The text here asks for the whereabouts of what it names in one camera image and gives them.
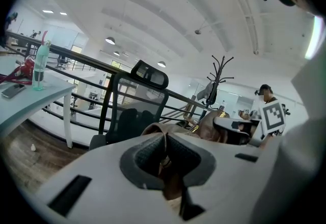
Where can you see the light blue table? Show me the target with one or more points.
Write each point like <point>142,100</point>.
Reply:
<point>30,100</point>

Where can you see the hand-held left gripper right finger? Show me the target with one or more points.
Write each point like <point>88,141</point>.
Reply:
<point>229,179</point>

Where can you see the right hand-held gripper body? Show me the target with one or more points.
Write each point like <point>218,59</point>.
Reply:
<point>272,116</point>

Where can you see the black coat rack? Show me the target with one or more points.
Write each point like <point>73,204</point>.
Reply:
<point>216,80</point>

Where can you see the teal water bottle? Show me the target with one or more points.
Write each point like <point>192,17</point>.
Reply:
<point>40,65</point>

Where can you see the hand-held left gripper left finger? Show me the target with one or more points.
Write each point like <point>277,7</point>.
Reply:
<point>102,167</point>

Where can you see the grey hanging bag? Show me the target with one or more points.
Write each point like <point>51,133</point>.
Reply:
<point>206,91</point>

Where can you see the dome pendant lamp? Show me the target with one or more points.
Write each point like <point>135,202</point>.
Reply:
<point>161,64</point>
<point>110,41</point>
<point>116,53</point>

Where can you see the white paper scrap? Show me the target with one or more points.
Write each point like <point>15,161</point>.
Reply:
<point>33,147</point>

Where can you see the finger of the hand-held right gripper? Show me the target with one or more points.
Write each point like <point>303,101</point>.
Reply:
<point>226,122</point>

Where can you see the brown leather handbag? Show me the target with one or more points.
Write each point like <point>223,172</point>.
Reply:
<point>206,126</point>

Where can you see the black mesh office chair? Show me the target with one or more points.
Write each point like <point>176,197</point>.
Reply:
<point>137,95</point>

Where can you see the person's white shirt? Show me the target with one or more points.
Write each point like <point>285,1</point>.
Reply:
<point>305,141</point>

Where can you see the distant black office chair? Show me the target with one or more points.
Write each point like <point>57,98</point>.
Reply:
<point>61,61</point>

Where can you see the black smartphone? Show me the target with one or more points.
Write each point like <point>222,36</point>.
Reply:
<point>12,90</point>

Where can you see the black curved balcony railing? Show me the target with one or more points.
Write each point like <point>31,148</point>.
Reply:
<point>84,59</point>

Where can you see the black mezzanine railing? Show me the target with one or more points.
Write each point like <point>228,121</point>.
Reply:
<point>81,66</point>

